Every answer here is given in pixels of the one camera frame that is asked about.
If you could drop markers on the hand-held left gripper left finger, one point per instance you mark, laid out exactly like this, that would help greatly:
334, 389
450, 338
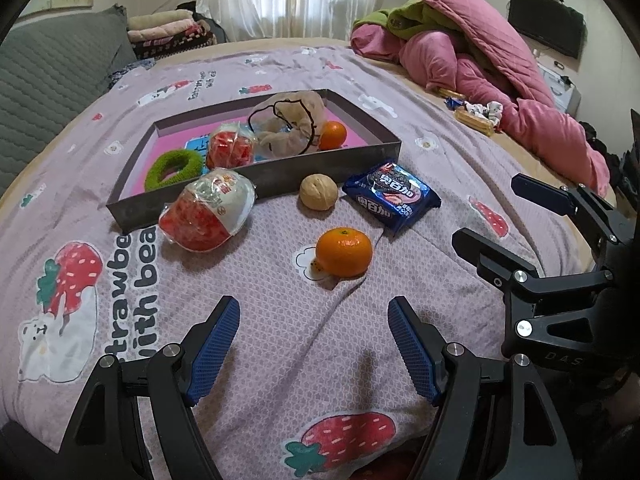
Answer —
215, 350

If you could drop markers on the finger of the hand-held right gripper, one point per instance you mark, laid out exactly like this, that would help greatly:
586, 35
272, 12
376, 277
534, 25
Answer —
542, 192
482, 252

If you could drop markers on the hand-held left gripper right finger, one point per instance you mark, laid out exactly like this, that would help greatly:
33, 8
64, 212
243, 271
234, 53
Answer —
415, 350

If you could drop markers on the blue cookie packet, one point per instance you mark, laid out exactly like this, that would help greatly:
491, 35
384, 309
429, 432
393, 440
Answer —
395, 197

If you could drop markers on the mandarin orange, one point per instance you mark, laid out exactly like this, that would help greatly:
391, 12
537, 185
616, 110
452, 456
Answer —
334, 135
345, 252

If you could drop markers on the red white toy egg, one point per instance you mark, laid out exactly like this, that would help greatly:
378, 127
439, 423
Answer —
200, 220

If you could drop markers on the walnut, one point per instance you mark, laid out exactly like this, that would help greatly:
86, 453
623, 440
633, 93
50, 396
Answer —
317, 191

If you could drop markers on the grey shallow cardboard box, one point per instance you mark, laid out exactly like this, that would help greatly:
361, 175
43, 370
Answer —
280, 180

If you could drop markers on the red snack bag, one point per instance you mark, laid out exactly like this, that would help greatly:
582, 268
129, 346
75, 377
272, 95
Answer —
227, 150

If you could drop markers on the beige mesh bath pouf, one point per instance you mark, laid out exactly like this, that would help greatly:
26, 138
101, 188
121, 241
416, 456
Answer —
295, 110

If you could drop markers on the strawberry printed lilac blanket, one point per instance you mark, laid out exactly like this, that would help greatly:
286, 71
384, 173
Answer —
280, 285

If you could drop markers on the yellow wafer packet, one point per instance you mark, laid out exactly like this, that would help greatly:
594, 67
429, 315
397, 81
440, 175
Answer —
475, 120

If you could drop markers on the white cabinet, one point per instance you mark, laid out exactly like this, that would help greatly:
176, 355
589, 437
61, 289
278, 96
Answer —
562, 87

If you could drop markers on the blue candy wrapper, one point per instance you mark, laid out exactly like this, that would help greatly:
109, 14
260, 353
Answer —
455, 102

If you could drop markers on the small yellow snack packet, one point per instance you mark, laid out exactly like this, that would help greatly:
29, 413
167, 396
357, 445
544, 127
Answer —
447, 92

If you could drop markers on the black television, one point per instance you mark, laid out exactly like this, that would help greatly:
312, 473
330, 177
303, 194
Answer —
545, 22

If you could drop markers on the pink quilt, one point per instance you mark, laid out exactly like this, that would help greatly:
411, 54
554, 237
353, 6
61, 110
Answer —
475, 15

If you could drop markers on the blue booklet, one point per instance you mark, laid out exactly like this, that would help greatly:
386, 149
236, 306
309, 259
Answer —
197, 145

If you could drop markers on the green blanket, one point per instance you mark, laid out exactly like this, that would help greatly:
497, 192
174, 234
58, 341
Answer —
405, 17

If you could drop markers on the blue patterned cloth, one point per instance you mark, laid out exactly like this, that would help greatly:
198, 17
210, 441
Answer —
135, 66

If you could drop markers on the folded blankets stack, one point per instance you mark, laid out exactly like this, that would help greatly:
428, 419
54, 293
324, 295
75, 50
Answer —
172, 45

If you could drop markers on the pink folded blanket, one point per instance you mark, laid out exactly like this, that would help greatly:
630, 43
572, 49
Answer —
160, 31

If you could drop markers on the grey pillow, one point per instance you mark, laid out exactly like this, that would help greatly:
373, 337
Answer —
45, 70

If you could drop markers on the cream folded blanket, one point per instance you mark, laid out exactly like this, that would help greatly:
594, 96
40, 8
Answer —
155, 19

